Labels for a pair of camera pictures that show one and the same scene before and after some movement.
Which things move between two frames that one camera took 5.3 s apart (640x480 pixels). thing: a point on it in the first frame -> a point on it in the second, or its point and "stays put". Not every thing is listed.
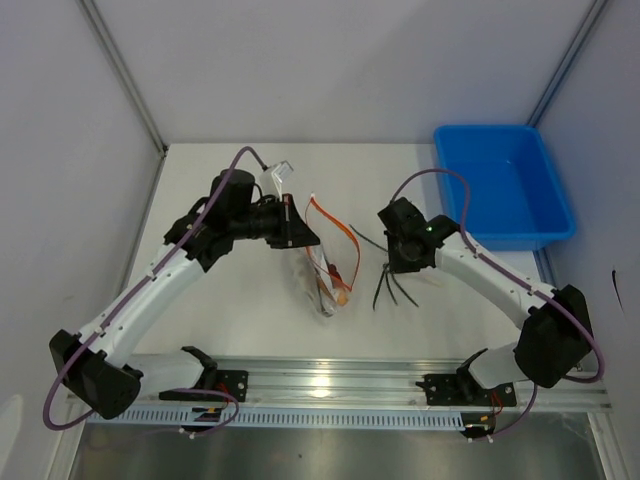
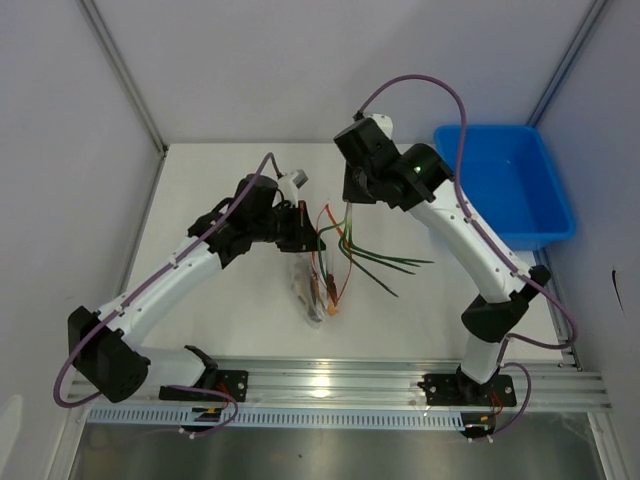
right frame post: (567, 63) stays put
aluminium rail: (390, 383) stays put
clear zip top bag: (333, 265) -> (319, 282)
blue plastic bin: (517, 200) stays put
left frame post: (125, 75) stays put
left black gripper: (292, 230) stays put
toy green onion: (388, 272) -> (365, 258)
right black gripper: (397, 265) -> (351, 193)
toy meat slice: (336, 278) -> (332, 308)
